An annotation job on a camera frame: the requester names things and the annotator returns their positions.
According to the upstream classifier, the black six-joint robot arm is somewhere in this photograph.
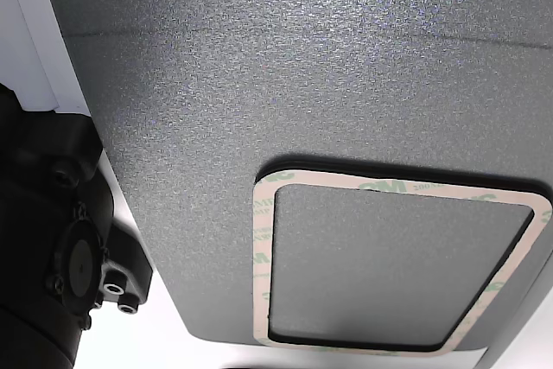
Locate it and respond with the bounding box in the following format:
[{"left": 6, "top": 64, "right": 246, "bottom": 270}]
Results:
[{"left": 0, "top": 81, "right": 155, "bottom": 369}]

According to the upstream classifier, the gray textured mat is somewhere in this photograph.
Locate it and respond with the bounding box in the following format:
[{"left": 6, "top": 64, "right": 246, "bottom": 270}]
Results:
[{"left": 45, "top": 0, "right": 553, "bottom": 351}]

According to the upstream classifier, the tan-faced black rectangular frame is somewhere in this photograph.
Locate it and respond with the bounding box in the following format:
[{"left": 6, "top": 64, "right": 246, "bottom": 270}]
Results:
[{"left": 251, "top": 156, "right": 553, "bottom": 358}]

